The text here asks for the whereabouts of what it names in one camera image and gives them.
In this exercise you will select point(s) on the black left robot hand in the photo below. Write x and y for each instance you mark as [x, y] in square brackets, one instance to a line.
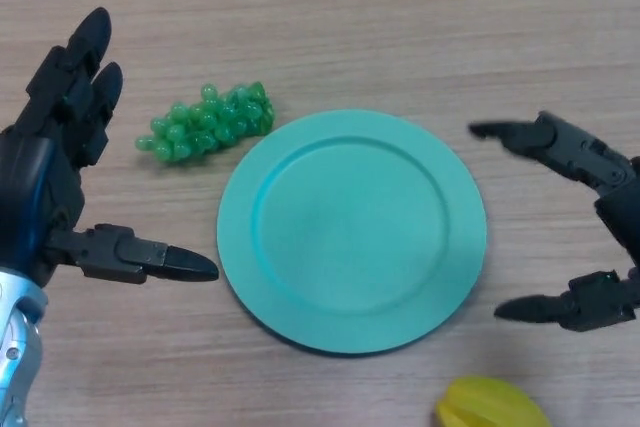
[45, 182]

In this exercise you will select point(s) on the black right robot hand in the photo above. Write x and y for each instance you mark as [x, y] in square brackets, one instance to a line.
[575, 152]

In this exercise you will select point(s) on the yellow starfruit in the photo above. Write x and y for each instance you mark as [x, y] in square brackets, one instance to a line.
[490, 404]

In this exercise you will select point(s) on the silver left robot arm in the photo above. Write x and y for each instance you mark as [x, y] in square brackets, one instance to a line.
[17, 352]

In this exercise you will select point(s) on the teal round plate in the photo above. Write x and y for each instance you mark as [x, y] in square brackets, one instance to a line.
[350, 232]

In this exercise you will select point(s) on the green grape bunch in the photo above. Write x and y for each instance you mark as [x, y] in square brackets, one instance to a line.
[210, 124]

